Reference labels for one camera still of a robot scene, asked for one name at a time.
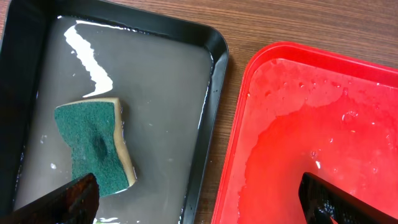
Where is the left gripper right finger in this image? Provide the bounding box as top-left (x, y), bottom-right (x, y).
top-left (298, 172), bottom-right (397, 224)

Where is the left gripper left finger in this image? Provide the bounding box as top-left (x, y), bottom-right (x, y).
top-left (1, 173), bottom-right (100, 224)

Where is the green yellow sponge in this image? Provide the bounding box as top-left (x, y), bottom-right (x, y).
top-left (54, 98), bottom-right (137, 197)

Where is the red plastic tray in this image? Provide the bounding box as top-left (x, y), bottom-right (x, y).
top-left (212, 42), bottom-right (397, 223)

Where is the black water tray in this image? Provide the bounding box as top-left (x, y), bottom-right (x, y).
top-left (1, 1), bottom-right (228, 223)

